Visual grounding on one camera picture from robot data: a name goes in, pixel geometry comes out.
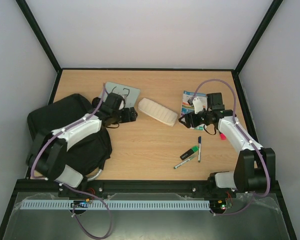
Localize grey book with G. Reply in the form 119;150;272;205
102;82;141;108

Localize beige pencil case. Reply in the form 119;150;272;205
138;98;178;127

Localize black student bag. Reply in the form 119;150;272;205
27;93;112;176

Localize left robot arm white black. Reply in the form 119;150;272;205
26;93;138;188

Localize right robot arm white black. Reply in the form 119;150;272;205
178;109;276;197

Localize green glue stick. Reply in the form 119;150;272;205
194;126;204;131

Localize colourful booklet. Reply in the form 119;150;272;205
180;90;207;117

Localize blue capped marker pen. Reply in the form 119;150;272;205
198;136;202;163

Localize green black highlighter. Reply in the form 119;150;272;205
180;145;199;161

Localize pink highlighter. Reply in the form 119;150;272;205
219;133;227;141

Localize green capped marker pen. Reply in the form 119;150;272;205
173;156;195;170

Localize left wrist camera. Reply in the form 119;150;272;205
114;95;126;111

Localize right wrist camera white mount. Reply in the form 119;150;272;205
192;97;204;114

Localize bag grey metal handle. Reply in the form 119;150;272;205
87;169;103;182

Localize black aluminium frame rail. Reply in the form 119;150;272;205
16;179;281;198

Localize grey slotted cable duct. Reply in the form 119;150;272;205
20;199;210;211

